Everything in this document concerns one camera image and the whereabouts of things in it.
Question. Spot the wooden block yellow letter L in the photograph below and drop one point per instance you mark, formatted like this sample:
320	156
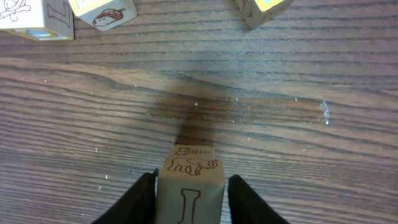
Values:
38	19

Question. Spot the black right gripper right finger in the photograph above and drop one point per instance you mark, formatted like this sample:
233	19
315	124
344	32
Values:
247	207

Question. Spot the wooden block yellow top bone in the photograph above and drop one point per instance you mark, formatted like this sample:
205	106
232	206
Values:
257	12

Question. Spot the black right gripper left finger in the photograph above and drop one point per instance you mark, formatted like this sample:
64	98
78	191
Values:
136	206

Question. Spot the wooden block yellow acorn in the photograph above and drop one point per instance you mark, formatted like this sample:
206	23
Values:
104	14

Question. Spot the wooden block green R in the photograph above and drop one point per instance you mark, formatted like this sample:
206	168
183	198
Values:
190	187

